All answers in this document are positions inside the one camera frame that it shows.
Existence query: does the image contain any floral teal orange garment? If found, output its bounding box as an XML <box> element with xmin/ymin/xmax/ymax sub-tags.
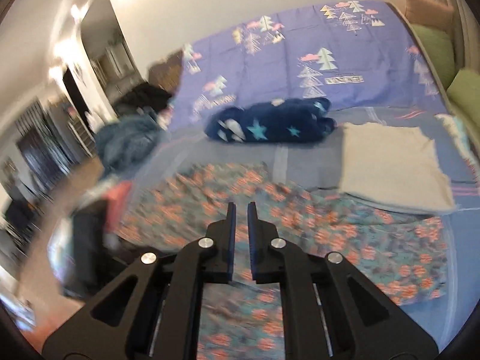
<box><xmin>115</xmin><ymin>163</ymin><xmax>448</xmax><ymax>359</ymax></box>

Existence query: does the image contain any black clothes pile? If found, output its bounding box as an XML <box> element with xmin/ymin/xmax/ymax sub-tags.
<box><xmin>112</xmin><ymin>82</ymin><xmax>173</xmax><ymax>116</ymax></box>

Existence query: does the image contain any pink folded garment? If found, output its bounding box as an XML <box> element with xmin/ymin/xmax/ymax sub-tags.
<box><xmin>103</xmin><ymin>180</ymin><xmax>133</xmax><ymax>233</ymax></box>

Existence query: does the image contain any blue-grey crumpled blanket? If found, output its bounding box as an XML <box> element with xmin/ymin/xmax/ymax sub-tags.
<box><xmin>95</xmin><ymin>114</ymin><xmax>162</xmax><ymax>178</ymax></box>

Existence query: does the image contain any white shelf rack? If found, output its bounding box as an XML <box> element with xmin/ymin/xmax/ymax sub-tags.
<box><xmin>68</xmin><ymin>116</ymin><xmax>96</xmax><ymax>157</ymax></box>

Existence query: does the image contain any grey-blue bed sheet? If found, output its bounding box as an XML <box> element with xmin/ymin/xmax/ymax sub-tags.
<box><xmin>48</xmin><ymin>106</ymin><xmax>480</xmax><ymax>353</ymax></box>

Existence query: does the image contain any cream folded garment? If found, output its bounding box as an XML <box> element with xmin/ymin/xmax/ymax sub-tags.
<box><xmin>338</xmin><ymin>123</ymin><xmax>456</xmax><ymax>215</ymax></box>

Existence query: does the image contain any navy star fleece garment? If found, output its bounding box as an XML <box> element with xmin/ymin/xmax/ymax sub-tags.
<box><xmin>204</xmin><ymin>97</ymin><xmax>336</xmax><ymax>144</ymax></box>

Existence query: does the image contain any dark patterned pillow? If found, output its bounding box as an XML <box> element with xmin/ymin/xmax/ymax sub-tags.
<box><xmin>148</xmin><ymin>49</ymin><xmax>183</xmax><ymax>94</ymax></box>

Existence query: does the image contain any purple tree-print quilt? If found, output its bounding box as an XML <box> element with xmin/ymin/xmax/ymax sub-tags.
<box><xmin>169</xmin><ymin>0</ymin><xmax>446</xmax><ymax>129</ymax></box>

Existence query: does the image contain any green cushion near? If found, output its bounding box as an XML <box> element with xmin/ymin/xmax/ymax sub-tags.
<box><xmin>447</xmin><ymin>68</ymin><xmax>480</xmax><ymax>125</ymax></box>

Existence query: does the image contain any green cushion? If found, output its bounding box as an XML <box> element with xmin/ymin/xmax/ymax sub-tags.
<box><xmin>447</xmin><ymin>68</ymin><xmax>480</xmax><ymax>125</ymax></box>
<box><xmin>412</xmin><ymin>24</ymin><xmax>456</xmax><ymax>89</ymax></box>

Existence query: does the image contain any green cushion far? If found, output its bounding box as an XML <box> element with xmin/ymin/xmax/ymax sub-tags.
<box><xmin>412</xmin><ymin>24</ymin><xmax>456</xmax><ymax>89</ymax></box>

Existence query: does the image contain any peach cushion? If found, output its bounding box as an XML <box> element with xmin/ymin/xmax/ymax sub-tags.
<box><xmin>404</xmin><ymin>0</ymin><xmax>455</xmax><ymax>33</ymax></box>

